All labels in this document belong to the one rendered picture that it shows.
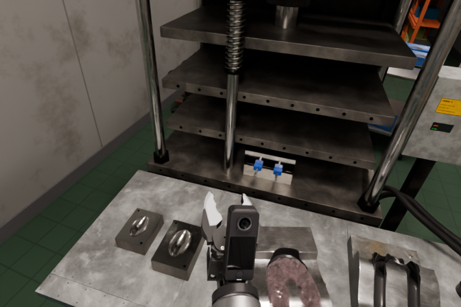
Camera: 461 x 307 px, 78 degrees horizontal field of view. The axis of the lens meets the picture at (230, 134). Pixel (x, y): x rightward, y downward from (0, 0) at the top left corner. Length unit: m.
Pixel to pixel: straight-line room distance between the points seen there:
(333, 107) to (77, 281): 1.25
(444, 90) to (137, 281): 1.43
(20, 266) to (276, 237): 1.86
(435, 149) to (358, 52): 0.60
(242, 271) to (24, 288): 2.06
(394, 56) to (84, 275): 1.47
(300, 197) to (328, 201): 0.15
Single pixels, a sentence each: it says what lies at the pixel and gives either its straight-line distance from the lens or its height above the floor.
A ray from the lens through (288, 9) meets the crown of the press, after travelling 1.49.
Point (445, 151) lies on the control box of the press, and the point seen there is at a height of 1.14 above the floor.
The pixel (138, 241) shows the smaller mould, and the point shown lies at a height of 0.86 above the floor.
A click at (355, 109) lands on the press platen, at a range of 1.37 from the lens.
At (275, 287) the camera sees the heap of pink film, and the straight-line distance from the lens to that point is 1.11.
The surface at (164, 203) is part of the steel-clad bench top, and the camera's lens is 1.47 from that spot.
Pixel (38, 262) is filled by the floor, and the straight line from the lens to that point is 2.51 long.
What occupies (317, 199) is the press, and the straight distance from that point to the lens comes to 1.59.
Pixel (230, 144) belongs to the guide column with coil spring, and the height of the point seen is 1.01.
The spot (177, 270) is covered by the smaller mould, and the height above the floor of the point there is 0.86.
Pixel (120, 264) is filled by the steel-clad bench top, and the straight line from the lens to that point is 1.31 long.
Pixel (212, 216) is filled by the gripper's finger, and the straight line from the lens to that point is 0.54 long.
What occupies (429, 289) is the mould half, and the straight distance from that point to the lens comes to 1.30.
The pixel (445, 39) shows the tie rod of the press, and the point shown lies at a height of 1.64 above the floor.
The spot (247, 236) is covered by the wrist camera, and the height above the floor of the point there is 1.51.
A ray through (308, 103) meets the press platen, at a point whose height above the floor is 1.29.
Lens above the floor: 1.88
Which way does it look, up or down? 34 degrees down
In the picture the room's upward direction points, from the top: 3 degrees clockwise
